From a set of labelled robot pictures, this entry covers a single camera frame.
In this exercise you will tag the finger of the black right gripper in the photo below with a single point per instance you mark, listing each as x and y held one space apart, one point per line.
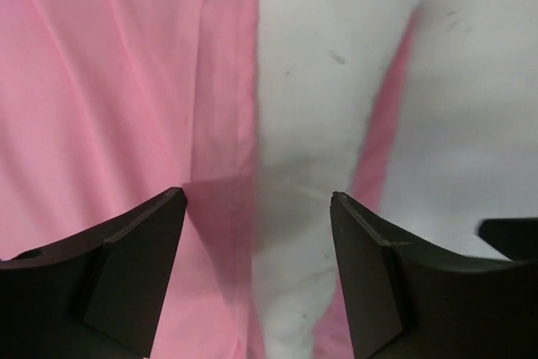
515 238

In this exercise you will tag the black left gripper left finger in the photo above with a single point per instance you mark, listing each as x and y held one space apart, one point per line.
98 293

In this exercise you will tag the white pillow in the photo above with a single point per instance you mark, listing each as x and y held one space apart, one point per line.
321 67

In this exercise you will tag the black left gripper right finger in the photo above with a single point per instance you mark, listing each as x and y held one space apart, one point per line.
408 298

